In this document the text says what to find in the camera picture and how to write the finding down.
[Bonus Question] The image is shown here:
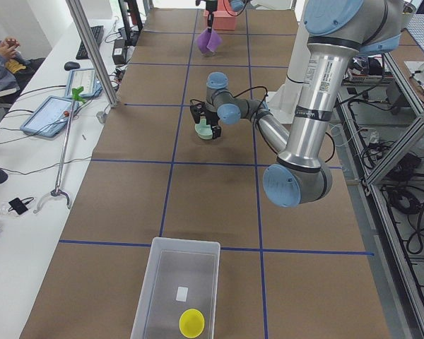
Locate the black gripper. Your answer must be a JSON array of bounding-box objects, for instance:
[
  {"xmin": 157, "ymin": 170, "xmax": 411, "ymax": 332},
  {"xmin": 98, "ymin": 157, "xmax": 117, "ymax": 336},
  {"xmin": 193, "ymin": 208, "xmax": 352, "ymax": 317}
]
[
  {"xmin": 195, "ymin": 0, "xmax": 219, "ymax": 32},
  {"xmin": 189, "ymin": 100, "xmax": 221, "ymax": 140}
]

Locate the mint green bowl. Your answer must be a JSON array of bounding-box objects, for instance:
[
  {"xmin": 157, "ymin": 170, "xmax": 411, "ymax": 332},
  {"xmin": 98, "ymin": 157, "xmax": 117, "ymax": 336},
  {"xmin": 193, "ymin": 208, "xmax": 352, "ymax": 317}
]
[{"xmin": 194, "ymin": 119, "xmax": 213, "ymax": 140}]

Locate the purple cloth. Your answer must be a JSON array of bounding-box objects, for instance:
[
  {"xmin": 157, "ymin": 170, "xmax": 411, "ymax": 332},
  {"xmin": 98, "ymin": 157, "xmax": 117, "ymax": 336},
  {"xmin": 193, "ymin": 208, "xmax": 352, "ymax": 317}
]
[{"xmin": 196, "ymin": 28, "xmax": 222, "ymax": 54}]

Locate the yellow plastic cup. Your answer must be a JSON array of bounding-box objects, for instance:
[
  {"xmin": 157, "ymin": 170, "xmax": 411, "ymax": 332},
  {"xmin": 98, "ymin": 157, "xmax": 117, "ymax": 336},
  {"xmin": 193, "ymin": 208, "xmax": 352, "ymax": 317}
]
[{"xmin": 179, "ymin": 309, "xmax": 205, "ymax": 338}]

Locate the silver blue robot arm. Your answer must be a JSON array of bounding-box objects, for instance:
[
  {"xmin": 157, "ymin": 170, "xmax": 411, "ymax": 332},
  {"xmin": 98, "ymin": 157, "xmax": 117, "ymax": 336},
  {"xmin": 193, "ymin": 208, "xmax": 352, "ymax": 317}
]
[
  {"xmin": 190, "ymin": 1, "xmax": 404, "ymax": 207},
  {"xmin": 203, "ymin": 0, "xmax": 247, "ymax": 32}
]

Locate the clear plastic storage box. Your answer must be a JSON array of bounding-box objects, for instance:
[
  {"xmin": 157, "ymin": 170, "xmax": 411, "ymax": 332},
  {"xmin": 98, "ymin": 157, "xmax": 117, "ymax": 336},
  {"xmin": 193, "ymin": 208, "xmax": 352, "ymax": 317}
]
[{"xmin": 131, "ymin": 237, "xmax": 220, "ymax": 338}]

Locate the pink plastic tray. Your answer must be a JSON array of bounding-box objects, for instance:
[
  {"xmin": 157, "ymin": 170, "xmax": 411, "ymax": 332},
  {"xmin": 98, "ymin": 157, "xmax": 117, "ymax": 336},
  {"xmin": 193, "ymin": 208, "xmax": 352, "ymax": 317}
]
[{"xmin": 212, "ymin": 10, "xmax": 237, "ymax": 30}]

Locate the black keyboard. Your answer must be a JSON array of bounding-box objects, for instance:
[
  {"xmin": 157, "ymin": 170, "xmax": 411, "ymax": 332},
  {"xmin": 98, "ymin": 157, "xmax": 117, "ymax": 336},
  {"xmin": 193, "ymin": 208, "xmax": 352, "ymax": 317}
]
[{"xmin": 75, "ymin": 25, "xmax": 105, "ymax": 60}]

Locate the blue teach pendant far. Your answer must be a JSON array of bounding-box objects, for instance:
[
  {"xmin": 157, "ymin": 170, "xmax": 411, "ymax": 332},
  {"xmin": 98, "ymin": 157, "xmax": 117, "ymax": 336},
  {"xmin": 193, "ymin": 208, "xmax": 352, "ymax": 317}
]
[{"xmin": 64, "ymin": 68, "xmax": 102, "ymax": 99}]

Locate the blue teach pendant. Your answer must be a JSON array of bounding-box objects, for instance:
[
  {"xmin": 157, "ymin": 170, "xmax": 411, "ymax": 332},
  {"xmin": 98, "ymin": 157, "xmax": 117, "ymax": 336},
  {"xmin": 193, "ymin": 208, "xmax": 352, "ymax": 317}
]
[
  {"xmin": 20, "ymin": 95, "xmax": 73, "ymax": 138},
  {"xmin": 64, "ymin": 68, "xmax": 102, "ymax": 99}
]

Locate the black computer mouse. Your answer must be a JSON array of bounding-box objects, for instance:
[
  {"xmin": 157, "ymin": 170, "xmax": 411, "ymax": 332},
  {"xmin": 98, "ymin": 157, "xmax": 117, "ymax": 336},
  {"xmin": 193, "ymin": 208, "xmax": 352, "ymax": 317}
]
[{"xmin": 64, "ymin": 61, "xmax": 81, "ymax": 71}]

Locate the blue teach pendant near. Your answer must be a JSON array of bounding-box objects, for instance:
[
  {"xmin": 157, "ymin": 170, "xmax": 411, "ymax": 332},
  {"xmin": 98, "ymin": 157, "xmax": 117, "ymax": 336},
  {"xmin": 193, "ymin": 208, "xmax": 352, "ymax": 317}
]
[{"xmin": 20, "ymin": 95, "xmax": 73, "ymax": 138}]

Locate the seated person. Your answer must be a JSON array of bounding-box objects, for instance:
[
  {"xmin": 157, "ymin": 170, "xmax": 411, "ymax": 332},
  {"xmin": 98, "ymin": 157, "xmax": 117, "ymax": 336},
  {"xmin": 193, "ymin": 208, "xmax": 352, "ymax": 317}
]
[{"xmin": 0, "ymin": 37, "xmax": 34, "ymax": 104}]

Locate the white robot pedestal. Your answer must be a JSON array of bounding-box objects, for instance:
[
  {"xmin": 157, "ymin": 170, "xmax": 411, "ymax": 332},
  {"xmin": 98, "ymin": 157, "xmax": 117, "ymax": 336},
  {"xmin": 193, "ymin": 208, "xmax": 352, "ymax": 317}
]
[{"xmin": 268, "ymin": 19, "xmax": 310, "ymax": 124}]

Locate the green handled reach grabber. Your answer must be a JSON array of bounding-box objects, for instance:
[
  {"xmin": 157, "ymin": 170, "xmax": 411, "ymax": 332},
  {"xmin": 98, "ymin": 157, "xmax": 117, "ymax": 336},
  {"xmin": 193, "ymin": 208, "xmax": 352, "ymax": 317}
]
[{"xmin": 33, "ymin": 86, "xmax": 85, "ymax": 214}]

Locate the aluminium frame post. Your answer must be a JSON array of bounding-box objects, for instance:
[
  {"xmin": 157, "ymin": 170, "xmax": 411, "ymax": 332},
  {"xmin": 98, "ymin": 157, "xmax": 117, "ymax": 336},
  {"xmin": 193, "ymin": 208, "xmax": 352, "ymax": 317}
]
[{"xmin": 66, "ymin": 0, "xmax": 118, "ymax": 108}]

